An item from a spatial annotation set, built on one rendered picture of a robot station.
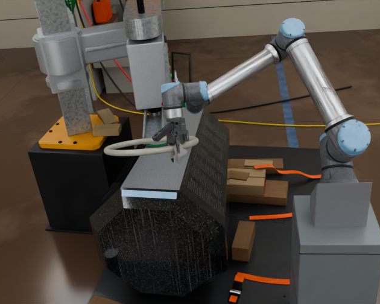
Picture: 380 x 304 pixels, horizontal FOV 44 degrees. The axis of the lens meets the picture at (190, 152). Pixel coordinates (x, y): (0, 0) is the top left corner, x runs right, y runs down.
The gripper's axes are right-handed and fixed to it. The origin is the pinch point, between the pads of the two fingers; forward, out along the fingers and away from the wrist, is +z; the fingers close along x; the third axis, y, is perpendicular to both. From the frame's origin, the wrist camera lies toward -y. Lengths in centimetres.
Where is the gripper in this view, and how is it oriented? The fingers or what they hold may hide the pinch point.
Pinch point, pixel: (174, 160)
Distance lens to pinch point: 226.8
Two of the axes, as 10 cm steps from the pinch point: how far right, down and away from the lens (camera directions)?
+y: 8.5, -1.6, 5.0
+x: -5.2, -0.7, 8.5
